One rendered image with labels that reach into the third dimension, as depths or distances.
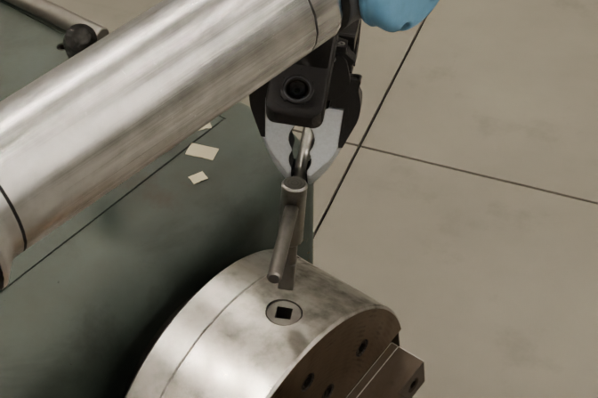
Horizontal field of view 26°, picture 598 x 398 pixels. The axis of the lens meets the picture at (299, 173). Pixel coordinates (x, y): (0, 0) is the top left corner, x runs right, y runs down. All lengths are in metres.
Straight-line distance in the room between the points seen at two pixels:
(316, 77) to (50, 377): 0.37
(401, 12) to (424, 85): 2.62
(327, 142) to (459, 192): 2.04
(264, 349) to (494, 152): 2.13
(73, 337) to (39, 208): 0.49
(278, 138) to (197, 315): 0.19
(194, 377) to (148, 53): 0.49
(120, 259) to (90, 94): 0.52
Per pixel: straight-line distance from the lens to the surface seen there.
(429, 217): 3.06
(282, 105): 0.98
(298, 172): 1.13
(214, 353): 1.17
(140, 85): 0.72
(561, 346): 2.83
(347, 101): 1.07
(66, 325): 1.18
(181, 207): 1.26
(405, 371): 1.30
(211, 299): 1.20
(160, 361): 1.19
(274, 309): 1.19
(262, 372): 1.15
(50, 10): 1.50
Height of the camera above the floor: 2.12
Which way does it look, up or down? 42 degrees down
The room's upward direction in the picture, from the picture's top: straight up
